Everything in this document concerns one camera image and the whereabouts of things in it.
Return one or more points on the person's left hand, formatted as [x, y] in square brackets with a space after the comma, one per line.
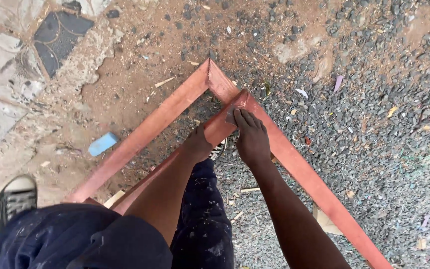
[197, 145]

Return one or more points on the person's right hand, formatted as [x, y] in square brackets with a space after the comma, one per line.
[253, 142]

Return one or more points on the person's left fingers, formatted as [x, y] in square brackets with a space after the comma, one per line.
[199, 130]

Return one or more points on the grey sandpaper piece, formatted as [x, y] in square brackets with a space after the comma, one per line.
[230, 116]

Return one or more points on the red-brown wooden frame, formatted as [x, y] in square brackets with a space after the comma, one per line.
[297, 168]
[151, 130]

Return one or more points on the black and white right sneaker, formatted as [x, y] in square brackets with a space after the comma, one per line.
[218, 149]

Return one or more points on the black and white sneaker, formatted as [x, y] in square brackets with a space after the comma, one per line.
[13, 201]
[218, 149]

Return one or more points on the thin pale wood splinter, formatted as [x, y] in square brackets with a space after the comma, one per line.
[250, 189]
[164, 82]

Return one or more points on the paint-stained dark blue trousers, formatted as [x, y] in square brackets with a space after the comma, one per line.
[203, 224]

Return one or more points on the light blue block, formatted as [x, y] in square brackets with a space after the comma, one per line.
[103, 144]

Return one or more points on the white paper scrap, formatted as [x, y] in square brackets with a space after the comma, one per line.
[301, 92]

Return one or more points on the pale flat wood offcut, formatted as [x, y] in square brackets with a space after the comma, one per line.
[113, 198]
[326, 222]

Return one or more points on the dark navy shirt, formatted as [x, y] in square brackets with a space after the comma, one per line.
[125, 244]

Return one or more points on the purple paper scrap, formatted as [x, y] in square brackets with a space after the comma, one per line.
[337, 83]

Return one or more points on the black and white left sneaker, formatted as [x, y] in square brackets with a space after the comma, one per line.
[13, 201]

